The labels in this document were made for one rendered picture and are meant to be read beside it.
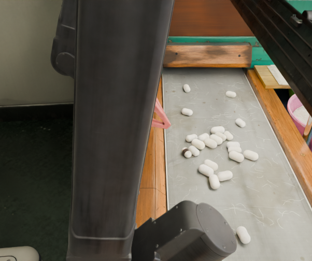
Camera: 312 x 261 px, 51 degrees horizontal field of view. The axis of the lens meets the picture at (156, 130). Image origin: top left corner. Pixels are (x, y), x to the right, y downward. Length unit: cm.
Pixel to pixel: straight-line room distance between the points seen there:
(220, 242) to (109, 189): 13
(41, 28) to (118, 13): 191
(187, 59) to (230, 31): 18
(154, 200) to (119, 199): 42
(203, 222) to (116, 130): 15
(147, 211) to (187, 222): 35
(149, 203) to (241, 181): 23
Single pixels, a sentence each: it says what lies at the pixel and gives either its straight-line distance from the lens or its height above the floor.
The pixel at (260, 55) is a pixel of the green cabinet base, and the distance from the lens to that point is 122.
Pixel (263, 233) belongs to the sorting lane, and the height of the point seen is 74.
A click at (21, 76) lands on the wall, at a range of 226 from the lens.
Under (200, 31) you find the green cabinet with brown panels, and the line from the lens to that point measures 116.
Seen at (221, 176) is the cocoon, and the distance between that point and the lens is 75.
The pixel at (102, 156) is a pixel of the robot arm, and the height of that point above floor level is 112.
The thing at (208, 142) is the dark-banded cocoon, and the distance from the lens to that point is 84.
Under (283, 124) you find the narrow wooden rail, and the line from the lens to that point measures 94.
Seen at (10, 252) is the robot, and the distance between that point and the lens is 128.
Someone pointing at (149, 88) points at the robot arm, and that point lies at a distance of 21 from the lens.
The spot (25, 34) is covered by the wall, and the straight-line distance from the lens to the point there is 213.
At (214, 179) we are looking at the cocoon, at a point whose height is 76.
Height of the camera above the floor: 127
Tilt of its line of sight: 36 degrees down
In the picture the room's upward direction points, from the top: straight up
